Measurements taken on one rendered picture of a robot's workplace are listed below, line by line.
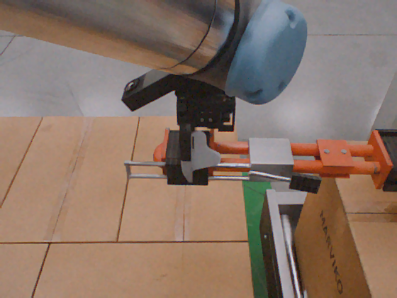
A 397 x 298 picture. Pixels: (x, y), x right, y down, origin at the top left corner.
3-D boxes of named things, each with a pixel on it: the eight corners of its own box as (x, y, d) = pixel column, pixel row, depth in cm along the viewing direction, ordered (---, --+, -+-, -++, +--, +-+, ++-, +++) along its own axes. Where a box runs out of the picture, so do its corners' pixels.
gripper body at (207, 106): (233, 137, 53) (239, 63, 44) (174, 136, 53) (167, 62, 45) (232, 104, 58) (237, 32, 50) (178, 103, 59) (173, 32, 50)
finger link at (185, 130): (190, 165, 53) (190, 105, 49) (179, 164, 53) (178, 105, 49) (192, 152, 57) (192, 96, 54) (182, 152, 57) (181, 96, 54)
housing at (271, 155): (285, 155, 66) (289, 136, 63) (290, 184, 61) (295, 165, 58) (246, 154, 66) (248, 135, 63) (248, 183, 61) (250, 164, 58)
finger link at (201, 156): (220, 191, 56) (222, 133, 52) (181, 190, 56) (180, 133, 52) (220, 181, 59) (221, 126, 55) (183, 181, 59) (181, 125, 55)
